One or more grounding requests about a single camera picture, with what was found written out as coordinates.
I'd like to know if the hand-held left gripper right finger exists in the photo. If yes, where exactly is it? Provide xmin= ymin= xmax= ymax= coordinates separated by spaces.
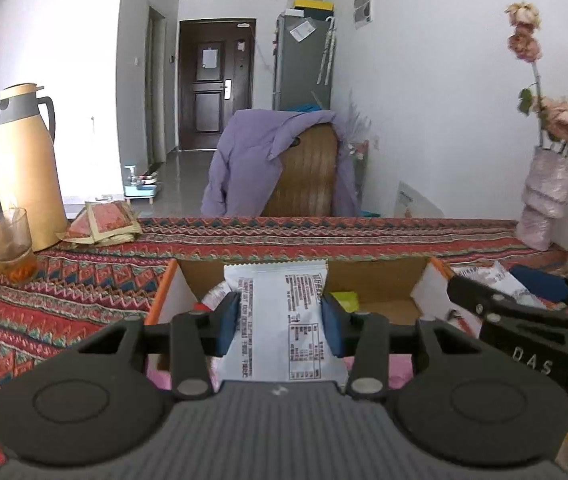
xmin=320 ymin=291 xmax=490 ymax=402

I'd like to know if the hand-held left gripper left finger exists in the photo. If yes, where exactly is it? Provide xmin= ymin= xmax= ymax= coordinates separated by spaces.
xmin=76 ymin=291 xmax=241 ymax=402

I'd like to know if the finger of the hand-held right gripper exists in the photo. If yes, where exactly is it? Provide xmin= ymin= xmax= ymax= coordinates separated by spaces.
xmin=508 ymin=265 xmax=568 ymax=307
xmin=448 ymin=272 xmax=568 ymax=332

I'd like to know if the white printed snack packet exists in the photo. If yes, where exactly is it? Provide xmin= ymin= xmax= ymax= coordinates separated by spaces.
xmin=223 ymin=259 xmax=351 ymax=384
xmin=451 ymin=260 xmax=547 ymax=311

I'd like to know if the orange cardboard box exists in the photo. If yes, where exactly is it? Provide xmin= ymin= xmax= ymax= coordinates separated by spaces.
xmin=146 ymin=255 xmax=484 ymax=392

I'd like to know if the yellow green snack packet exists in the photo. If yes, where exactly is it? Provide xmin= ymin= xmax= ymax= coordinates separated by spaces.
xmin=329 ymin=291 xmax=359 ymax=313

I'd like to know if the pink textured vase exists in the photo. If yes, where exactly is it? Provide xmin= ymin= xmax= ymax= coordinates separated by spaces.
xmin=516 ymin=146 xmax=568 ymax=252

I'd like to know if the pink snack packet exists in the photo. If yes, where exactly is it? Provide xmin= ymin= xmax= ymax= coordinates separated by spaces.
xmin=146 ymin=355 xmax=175 ymax=391

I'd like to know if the white board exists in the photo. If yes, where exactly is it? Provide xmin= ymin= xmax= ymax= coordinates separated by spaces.
xmin=396 ymin=181 xmax=444 ymax=218

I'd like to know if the patterned red tablecloth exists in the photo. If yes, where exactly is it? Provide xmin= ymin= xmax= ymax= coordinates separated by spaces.
xmin=0 ymin=216 xmax=568 ymax=480

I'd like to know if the wooden chair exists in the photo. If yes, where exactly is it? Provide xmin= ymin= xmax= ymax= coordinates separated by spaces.
xmin=261 ymin=122 xmax=339 ymax=217

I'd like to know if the folded patterned cloth coaster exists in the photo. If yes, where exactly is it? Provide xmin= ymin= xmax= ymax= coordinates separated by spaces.
xmin=56 ymin=200 xmax=142 ymax=247

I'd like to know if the small blue stool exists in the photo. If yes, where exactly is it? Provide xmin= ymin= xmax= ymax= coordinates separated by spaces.
xmin=124 ymin=164 xmax=161 ymax=203

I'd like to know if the purple jacket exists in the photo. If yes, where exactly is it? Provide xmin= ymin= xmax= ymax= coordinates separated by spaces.
xmin=200 ymin=108 xmax=359 ymax=218

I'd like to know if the white dried grass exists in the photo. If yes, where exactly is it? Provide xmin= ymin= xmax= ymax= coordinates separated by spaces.
xmin=346 ymin=90 xmax=372 ymax=143

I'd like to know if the dark brown door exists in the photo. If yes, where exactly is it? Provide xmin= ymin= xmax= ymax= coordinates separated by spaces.
xmin=178 ymin=18 xmax=256 ymax=152

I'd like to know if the glass cup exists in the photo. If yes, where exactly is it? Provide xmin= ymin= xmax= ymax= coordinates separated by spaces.
xmin=0 ymin=207 xmax=40 ymax=286

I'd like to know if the beige thermos jug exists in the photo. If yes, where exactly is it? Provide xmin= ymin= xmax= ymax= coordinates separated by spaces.
xmin=0 ymin=82 xmax=69 ymax=253

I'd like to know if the grey refrigerator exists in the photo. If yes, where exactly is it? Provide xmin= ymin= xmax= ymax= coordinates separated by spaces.
xmin=274 ymin=10 xmax=335 ymax=111

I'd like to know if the white folded umbrella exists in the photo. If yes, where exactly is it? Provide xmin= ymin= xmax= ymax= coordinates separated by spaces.
xmin=316 ymin=16 xmax=337 ymax=86

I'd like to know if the yellow box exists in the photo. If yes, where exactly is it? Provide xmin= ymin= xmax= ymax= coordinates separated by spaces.
xmin=291 ymin=0 xmax=335 ymax=14

